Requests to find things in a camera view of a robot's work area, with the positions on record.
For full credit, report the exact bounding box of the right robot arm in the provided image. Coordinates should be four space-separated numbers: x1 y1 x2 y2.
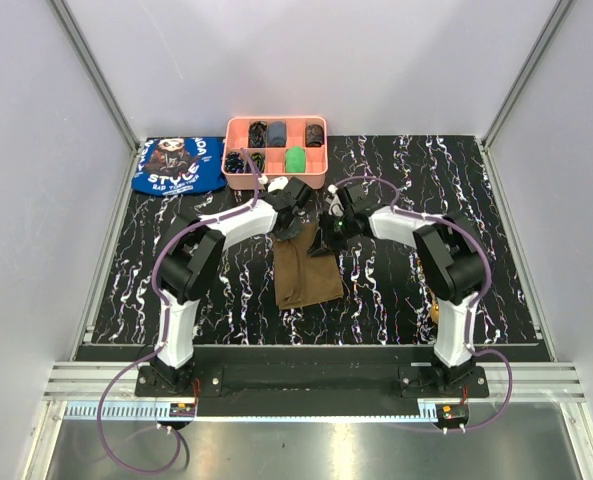
308 184 491 397

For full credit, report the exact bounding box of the grey rolled sock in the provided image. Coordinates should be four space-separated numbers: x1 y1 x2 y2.
267 121 287 148

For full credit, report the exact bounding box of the pink compartment tray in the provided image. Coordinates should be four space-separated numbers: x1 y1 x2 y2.
221 115 329 190

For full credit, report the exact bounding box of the right aluminium frame post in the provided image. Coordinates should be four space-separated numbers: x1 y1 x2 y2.
481 0 576 149

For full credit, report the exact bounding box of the aluminium frame post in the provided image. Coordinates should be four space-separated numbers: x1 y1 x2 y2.
47 0 140 152
481 0 576 149

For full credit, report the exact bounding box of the gold spoon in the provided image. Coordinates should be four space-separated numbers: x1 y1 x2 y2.
429 301 440 324

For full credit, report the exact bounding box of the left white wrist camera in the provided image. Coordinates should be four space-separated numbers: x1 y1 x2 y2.
259 175 289 193

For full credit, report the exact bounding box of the black yellow rolled sock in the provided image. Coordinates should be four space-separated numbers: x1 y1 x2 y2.
248 120 268 149

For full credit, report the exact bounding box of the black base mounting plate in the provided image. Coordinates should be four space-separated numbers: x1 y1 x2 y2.
135 345 490 420

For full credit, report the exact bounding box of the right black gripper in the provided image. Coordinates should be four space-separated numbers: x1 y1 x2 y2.
307 211 355 259

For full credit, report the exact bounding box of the brown cloth napkin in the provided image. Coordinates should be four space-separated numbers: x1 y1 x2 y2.
273 223 344 310

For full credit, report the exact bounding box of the blue printed t-shirt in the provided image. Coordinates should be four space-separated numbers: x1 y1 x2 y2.
131 137 226 197

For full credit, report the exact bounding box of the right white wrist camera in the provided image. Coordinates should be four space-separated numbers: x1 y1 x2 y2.
326 185 344 217

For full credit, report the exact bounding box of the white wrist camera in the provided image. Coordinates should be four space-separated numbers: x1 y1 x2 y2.
259 175 289 193
326 185 344 217

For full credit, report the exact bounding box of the dark patterned rolled sock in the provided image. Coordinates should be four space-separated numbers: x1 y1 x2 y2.
305 124 325 148

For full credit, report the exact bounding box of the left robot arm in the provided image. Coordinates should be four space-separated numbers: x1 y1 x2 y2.
150 177 312 396

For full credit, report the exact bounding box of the left aluminium frame post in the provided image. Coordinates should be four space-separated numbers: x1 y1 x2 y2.
47 0 140 152

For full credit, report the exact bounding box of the green rolled sock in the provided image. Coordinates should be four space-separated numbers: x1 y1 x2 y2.
284 146 307 174

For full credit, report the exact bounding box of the black blue rolled sock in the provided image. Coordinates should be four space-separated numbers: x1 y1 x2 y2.
224 151 246 174

